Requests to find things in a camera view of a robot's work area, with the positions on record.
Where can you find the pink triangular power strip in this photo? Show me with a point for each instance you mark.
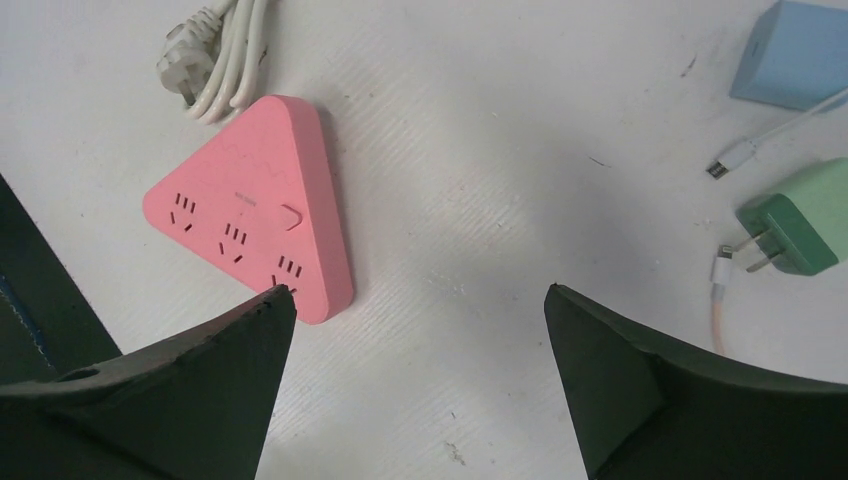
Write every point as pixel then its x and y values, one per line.
pixel 258 202

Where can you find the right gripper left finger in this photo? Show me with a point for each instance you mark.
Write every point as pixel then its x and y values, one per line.
pixel 196 405

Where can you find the green charger plug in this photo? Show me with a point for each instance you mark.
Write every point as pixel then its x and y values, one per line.
pixel 800 224

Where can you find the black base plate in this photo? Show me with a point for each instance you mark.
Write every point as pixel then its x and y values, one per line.
pixel 48 328

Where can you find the blue charger plug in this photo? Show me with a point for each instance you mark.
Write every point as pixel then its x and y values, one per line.
pixel 795 57

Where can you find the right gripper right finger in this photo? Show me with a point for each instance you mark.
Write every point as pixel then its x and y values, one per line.
pixel 645 405

